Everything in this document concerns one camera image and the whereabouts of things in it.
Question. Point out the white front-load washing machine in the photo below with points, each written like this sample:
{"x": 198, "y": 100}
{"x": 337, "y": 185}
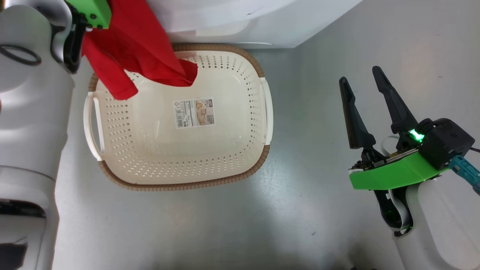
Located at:
{"x": 281, "y": 22}

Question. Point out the plain red shirt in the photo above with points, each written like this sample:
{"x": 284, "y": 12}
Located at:
{"x": 131, "y": 45}

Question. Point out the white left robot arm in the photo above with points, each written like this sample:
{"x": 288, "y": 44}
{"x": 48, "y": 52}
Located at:
{"x": 30, "y": 120}

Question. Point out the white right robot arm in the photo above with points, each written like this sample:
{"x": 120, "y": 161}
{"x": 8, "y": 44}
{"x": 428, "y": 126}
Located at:
{"x": 442, "y": 228}

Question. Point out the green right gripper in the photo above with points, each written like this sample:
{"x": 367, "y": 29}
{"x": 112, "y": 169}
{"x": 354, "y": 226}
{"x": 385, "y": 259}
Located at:
{"x": 397, "y": 174}

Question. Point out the cream perforated laundry basket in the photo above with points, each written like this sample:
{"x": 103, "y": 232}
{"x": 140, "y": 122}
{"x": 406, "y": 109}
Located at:
{"x": 157, "y": 165}

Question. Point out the white barcode basket label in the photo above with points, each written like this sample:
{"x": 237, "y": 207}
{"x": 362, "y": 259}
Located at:
{"x": 194, "y": 113}

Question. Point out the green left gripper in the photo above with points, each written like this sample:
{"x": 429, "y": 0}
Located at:
{"x": 93, "y": 11}

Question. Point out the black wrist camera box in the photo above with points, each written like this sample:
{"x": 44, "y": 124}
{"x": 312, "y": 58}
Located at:
{"x": 448, "y": 142}

